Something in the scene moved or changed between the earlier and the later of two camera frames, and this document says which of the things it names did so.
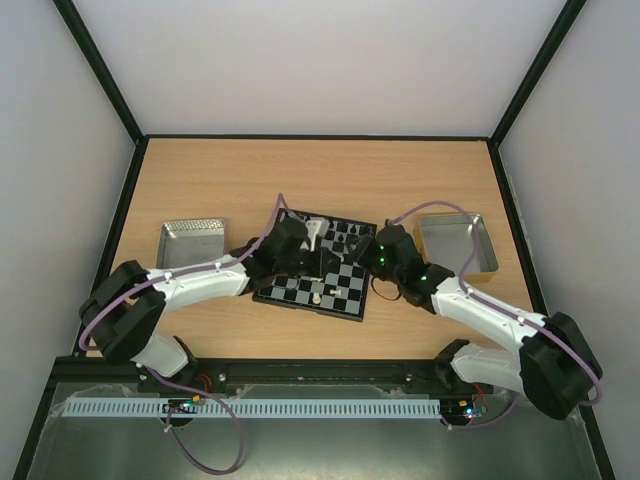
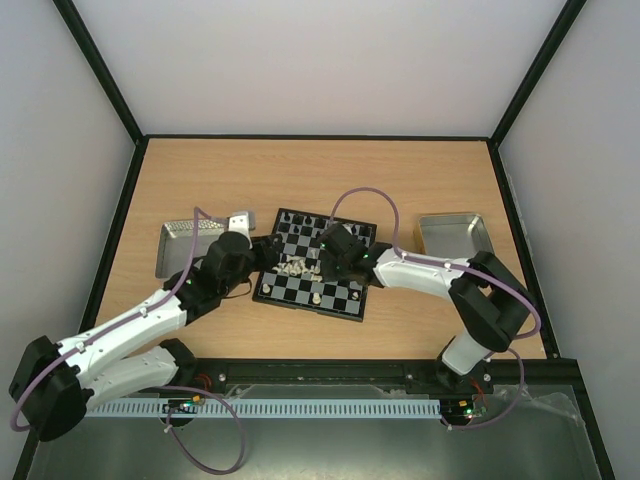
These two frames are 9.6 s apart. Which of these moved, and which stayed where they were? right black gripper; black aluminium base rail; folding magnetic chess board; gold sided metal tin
Moved: right black gripper
Stayed: folding magnetic chess board; black aluminium base rail; gold sided metal tin
